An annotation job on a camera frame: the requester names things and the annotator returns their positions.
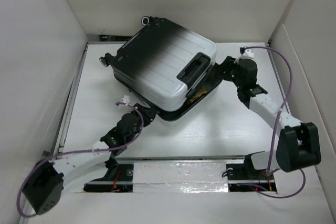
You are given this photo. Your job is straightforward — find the camouflage orange fabric bag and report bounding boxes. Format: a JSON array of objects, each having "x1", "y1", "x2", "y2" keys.
[{"x1": 187, "y1": 84, "x2": 208, "y2": 104}]

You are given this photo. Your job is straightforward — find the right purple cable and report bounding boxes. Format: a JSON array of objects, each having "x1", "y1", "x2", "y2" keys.
[{"x1": 241, "y1": 46, "x2": 307, "y2": 198}]

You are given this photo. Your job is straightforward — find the purple cable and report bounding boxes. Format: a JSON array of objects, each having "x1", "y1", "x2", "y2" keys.
[
  {"x1": 16, "y1": 105, "x2": 144, "y2": 218},
  {"x1": 241, "y1": 46, "x2": 307, "y2": 198}
]

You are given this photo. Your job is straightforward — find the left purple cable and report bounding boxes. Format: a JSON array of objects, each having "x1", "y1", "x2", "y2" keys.
[{"x1": 16, "y1": 105, "x2": 144, "y2": 218}]

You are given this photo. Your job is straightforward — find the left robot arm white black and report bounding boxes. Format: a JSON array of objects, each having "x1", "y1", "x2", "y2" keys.
[{"x1": 17, "y1": 102, "x2": 156, "y2": 218}]

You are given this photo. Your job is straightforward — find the silver taped mounting rail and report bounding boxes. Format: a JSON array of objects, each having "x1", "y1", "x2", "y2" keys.
[{"x1": 83, "y1": 159, "x2": 277, "y2": 194}]

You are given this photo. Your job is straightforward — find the white black hard-shell suitcase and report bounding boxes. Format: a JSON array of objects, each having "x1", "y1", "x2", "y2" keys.
[{"x1": 99, "y1": 16, "x2": 221, "y2": 122}]

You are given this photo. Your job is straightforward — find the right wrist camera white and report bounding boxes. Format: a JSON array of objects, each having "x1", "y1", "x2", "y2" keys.
[{"x1": 239, "y1": 47, "x2": 254, "y2": 60}]

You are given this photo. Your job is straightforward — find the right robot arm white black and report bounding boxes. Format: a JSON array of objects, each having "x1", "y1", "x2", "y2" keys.
[{"x1": 215, "y1": 56, "x2": 321, "y2": 178}]

